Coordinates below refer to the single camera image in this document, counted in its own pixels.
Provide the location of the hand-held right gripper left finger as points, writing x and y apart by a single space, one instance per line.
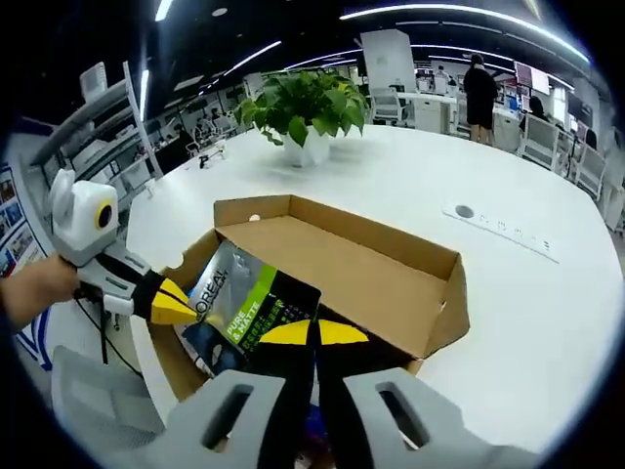
273 391

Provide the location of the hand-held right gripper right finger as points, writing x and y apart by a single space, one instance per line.
351 391

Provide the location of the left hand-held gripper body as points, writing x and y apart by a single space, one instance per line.
83 220

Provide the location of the silver green soft pouch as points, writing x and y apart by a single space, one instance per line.
254 288

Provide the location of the brown cardboard shoe box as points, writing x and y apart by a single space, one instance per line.
371 273

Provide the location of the person's left hand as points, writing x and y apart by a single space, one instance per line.
61 283

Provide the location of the grey metal shelf rack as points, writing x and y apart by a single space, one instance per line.
97 146

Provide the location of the white blue striped panel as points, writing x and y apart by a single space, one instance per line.
36 342

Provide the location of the ceiling light strip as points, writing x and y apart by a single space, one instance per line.
163 9
254 57
144 95

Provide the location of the small tabletop device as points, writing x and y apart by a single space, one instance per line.
212 154

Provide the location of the white table power strip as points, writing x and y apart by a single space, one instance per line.
512 234

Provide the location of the potted green plant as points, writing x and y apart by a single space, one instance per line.
303 98

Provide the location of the white office chair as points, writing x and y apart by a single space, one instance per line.
539 141
388 105

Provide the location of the white office counter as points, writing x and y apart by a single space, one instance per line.
434 112

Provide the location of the long curved ceiling light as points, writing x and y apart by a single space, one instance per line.
371 13

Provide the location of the pink lit monitor screen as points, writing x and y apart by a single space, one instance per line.
532 78

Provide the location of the dark monitor screen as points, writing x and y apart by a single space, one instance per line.
580 110

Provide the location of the wall poster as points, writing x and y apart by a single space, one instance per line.
19 225

